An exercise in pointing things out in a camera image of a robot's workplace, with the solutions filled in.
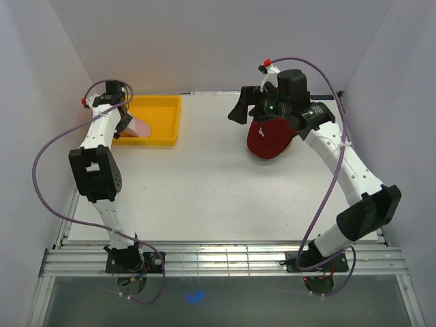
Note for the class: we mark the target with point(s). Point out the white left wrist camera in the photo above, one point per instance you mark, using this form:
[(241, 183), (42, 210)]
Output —
[(90, 102)]

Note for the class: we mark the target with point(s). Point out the aluminium frame rail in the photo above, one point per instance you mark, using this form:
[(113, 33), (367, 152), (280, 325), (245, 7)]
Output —
[(216, 261)]

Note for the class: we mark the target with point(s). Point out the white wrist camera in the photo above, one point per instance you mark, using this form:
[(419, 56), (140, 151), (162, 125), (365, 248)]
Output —
[(270, 72), (90, 102)]

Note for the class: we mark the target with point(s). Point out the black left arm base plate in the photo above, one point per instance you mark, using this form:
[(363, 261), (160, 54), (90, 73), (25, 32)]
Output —
[(147, 262)]

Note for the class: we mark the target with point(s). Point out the pink cap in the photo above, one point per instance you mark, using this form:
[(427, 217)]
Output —
[(137, 128)]

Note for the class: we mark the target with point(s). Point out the yellow plastic tray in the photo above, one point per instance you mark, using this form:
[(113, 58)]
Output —
[(161, 113)]

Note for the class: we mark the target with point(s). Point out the red cap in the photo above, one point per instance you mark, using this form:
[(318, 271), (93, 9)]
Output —
[(268, 139)]

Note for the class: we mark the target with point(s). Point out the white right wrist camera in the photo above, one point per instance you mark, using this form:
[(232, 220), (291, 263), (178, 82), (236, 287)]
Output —
[(270, 72)]

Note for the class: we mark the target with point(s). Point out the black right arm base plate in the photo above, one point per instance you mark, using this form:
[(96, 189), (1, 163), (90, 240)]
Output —
[(338, 264)]

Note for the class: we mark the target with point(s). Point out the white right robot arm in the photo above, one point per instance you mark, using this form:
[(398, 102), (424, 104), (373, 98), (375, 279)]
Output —
[(372, 204)]

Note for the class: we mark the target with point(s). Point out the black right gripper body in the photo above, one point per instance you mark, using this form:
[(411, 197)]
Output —
[(276, 107)]

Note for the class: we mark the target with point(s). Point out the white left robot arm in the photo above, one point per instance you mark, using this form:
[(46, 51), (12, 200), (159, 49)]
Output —
[(97, 175)]

